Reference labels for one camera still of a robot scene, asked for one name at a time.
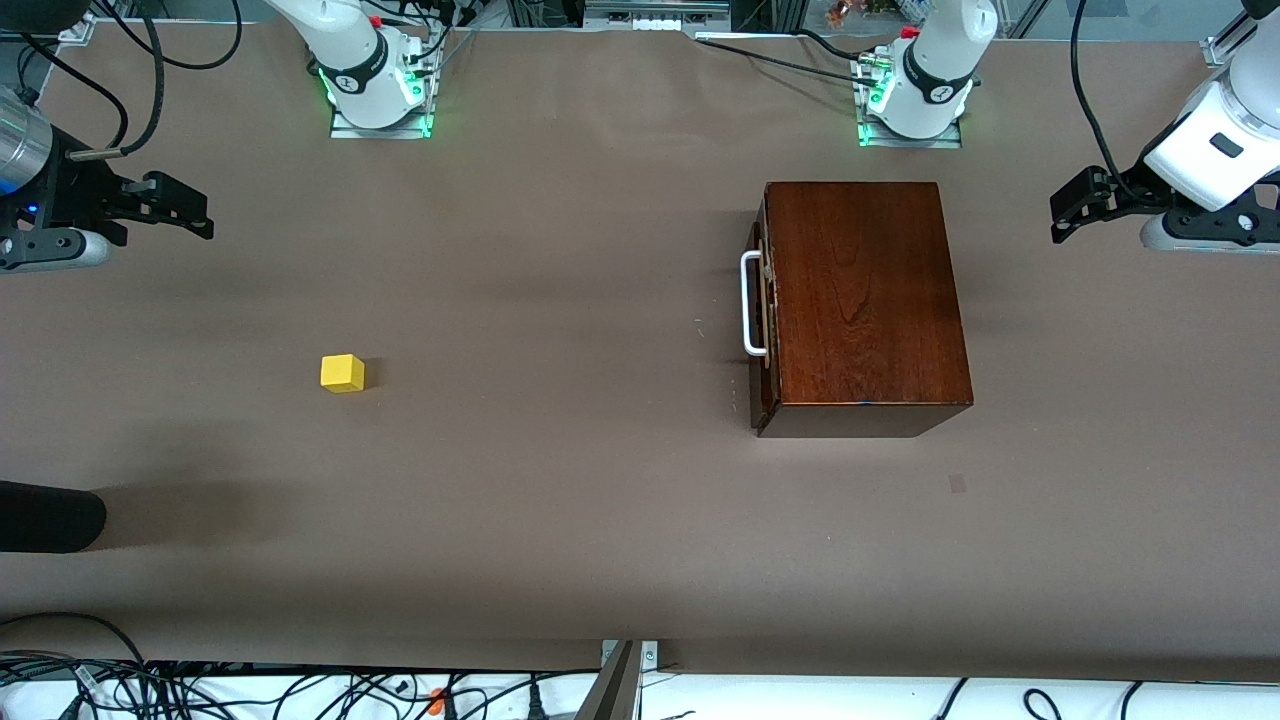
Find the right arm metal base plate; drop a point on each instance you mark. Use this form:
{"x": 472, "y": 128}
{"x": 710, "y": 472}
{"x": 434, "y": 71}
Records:
{"x": 345, "y": 130}

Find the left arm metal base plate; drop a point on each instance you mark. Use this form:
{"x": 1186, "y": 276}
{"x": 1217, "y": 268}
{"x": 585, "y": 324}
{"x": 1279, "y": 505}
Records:
{"x": 875, "y": 135}

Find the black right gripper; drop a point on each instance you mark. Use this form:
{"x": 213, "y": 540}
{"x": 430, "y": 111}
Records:
{"x": 75, "y": 190}

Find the dark brown wooden cabinet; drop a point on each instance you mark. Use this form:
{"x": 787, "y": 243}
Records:
{"x": 870, "y": 320}

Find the aluminium corner profile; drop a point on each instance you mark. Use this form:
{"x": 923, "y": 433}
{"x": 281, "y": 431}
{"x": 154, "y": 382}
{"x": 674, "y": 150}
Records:
{"x": 78, "y": 30}
{"x": 1222, "y": 50}

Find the black cylindrical object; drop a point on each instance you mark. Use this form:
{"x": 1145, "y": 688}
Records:
{"x": 50, "y": 515}

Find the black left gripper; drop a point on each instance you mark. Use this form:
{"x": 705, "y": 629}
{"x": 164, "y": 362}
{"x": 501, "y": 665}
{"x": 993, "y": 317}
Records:
{"x": 1128, "y": 189}

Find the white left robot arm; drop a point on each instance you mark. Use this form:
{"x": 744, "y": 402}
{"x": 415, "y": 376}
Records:
{"x": 940, "y": 60}

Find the aluminium frame post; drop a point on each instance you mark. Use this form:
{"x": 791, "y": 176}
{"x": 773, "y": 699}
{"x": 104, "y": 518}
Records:
{"x": 615, "y": 690}

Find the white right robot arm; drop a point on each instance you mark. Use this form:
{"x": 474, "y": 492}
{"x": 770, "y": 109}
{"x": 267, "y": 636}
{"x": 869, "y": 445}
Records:
{"x": 350, "y": 60}

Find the yellow cube block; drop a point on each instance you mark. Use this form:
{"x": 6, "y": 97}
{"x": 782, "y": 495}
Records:
{"x": 342, "y": 374}

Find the white power strip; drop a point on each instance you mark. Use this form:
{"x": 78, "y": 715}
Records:
{"x": 655, "y": 20}

